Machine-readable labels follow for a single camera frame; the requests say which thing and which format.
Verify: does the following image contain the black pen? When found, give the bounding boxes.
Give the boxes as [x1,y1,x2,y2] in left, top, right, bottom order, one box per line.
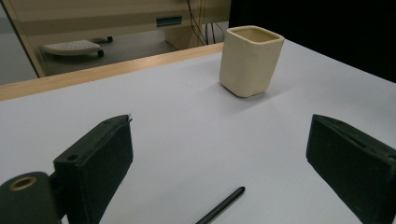
[195,186,247,224]

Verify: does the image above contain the cream square cup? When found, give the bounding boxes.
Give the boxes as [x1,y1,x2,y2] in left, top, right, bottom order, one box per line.
[219,25,286,99]

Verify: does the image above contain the wooden table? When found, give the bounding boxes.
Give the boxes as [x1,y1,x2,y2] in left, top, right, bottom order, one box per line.
[0,41,225,103]

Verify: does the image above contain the black cables behind desk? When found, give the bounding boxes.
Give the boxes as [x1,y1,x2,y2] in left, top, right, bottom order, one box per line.
[186,0,226,47]

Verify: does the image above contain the white table cover sheet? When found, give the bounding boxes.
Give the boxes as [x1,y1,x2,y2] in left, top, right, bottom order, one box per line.
[0,39,396,224]

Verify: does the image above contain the black curtain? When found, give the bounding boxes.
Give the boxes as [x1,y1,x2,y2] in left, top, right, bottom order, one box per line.
[228,0,396,84]

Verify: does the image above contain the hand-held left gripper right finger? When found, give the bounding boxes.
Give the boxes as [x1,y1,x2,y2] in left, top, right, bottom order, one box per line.
[305,114,396,224]

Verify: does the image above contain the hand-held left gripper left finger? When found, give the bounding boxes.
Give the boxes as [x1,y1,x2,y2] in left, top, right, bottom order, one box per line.
[53,114,134,224]

